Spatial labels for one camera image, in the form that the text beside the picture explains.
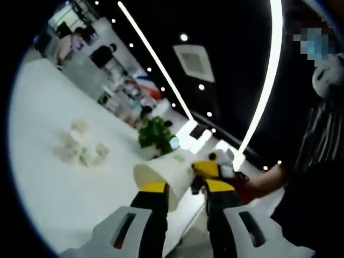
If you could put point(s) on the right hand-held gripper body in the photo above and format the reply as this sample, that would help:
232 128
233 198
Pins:
224 161

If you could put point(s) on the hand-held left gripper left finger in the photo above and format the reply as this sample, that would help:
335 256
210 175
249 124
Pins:
134 236

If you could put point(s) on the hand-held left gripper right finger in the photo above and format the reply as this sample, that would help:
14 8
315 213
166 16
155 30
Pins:
233 236

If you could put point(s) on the green printed paper cup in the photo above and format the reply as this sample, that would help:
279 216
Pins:
166 174

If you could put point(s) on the pile of paper cups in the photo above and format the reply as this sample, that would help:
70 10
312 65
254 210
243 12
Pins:
83 158

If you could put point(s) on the person's right hand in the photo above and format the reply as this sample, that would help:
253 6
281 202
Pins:
246 188

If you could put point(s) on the green leafy plant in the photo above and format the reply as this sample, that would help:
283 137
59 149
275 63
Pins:
153 134

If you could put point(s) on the white table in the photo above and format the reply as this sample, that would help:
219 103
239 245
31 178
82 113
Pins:
67 201

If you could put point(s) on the person in dark clothes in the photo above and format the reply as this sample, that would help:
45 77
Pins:
317 174

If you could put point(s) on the ceiling air conditioner vent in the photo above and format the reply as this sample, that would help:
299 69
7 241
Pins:
193 61

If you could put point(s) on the long ceiling light strip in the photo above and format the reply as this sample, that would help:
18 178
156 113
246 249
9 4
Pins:
156 60
272 67

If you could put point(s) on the white chest-worn device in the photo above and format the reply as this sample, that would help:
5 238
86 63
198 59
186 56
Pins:
325 75

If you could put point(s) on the grey panel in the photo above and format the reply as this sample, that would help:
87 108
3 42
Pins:
86 78

